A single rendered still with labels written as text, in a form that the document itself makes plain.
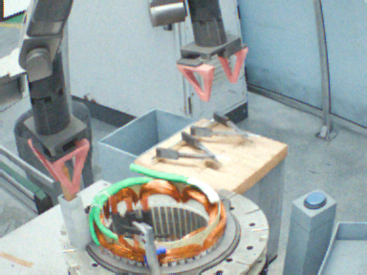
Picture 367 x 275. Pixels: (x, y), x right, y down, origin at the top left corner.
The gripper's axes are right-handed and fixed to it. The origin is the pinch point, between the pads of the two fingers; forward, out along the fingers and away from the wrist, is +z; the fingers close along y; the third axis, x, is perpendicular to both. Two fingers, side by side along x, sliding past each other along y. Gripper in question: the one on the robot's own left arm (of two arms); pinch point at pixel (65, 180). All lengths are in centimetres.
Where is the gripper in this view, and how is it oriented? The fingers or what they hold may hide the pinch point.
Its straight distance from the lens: 91.5
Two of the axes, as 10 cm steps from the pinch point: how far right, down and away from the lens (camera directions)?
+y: 6.3, 3.4, -6.9
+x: 7.6, -4.2, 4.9
